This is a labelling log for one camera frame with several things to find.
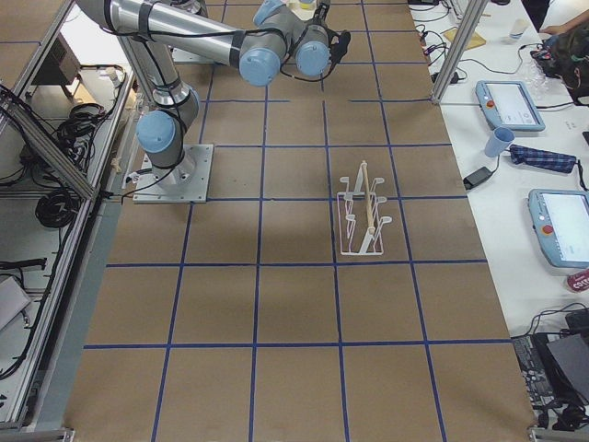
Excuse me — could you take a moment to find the lower teach pendant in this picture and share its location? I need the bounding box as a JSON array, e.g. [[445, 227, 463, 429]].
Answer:
[[527, 189, 588, 269]]

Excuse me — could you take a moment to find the blue cup on desk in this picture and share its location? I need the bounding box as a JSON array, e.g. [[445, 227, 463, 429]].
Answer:
[[484, 127, 514, 157]]

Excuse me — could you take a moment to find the upper teach pendant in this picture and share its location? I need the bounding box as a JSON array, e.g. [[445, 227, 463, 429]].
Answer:
[[475, 80, 546, 132]]

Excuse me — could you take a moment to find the blue plaid folded umbrella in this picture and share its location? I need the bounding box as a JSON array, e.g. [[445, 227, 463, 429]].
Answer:
[[509, 145, 577, 174]]

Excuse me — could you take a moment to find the aluminium frame post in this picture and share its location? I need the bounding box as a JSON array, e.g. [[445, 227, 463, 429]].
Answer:
[[431, 0, 488, 104]]

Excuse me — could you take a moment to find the teach pendant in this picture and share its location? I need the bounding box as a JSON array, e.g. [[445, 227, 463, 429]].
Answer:
[[475, 80, 546, 132], [527, 189, 588, 269]]

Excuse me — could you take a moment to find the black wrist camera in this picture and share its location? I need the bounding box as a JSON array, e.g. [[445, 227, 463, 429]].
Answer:
[[327, 29, 352, 65]]

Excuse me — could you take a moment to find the white wire cup rack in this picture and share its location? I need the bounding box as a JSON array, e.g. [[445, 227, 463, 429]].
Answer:
[[336, 177, 393, 257]]

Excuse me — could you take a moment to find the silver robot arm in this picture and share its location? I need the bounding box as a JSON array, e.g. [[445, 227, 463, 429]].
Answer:
[[78, 1, 349, 198]]

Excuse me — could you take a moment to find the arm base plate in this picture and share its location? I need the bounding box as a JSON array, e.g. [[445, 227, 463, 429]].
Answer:
[[132, 145, 214, 204], [169, 46, 215, 64]]

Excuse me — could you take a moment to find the wooden rack rod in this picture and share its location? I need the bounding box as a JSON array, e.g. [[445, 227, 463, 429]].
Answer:
[[360, 160, 375, 235]]

